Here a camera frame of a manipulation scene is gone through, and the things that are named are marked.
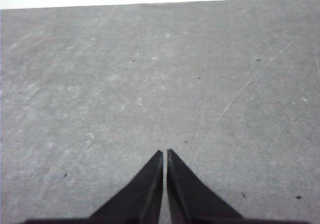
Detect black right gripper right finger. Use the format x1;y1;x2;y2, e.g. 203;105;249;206
166;148;247;224

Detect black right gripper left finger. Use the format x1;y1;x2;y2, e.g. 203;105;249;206
86;150;164;224

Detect grey table cloth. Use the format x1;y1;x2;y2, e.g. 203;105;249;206
0;0;320;224

